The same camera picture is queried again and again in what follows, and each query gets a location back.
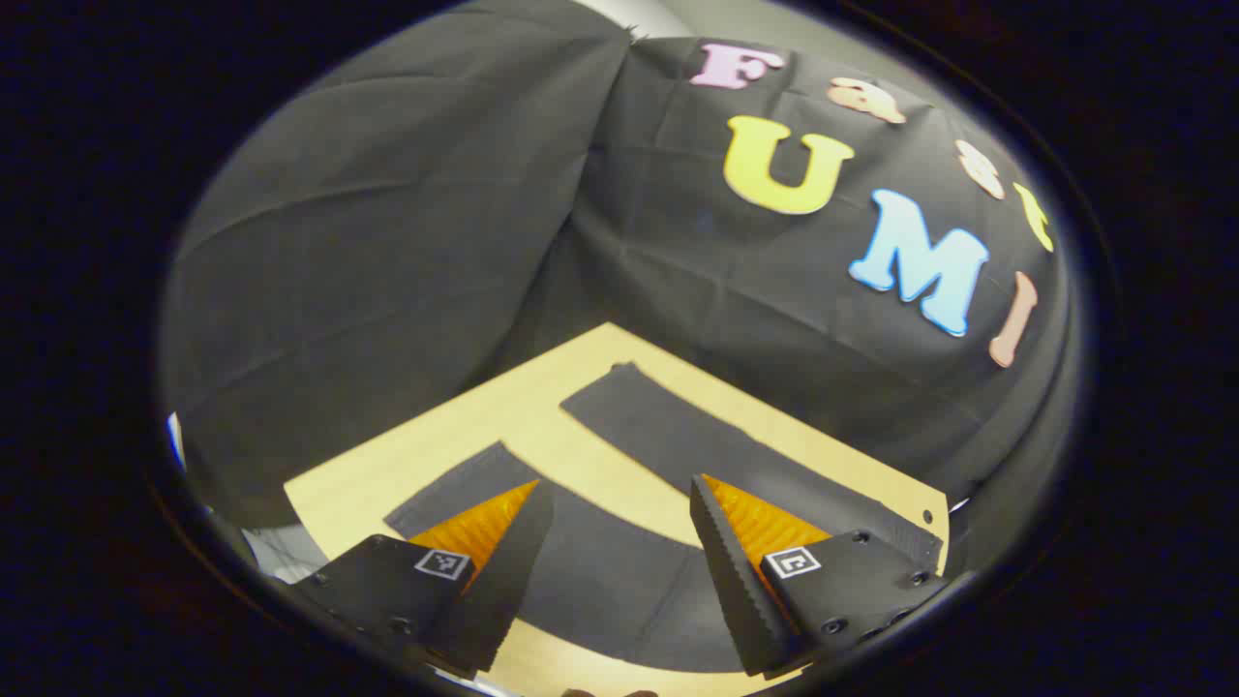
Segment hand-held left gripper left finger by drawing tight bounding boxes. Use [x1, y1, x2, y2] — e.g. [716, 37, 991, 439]
[290, 477, 557, 681]

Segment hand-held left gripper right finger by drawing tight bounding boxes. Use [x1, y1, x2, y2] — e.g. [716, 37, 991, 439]
[689, 473, 951, 679]

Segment dark grey jeans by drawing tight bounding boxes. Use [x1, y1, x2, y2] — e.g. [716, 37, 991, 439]
[384, 362, 945, 675]

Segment black backdrop cloth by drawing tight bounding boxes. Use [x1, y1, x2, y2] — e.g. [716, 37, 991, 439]
[160, 0, 1080, 530]

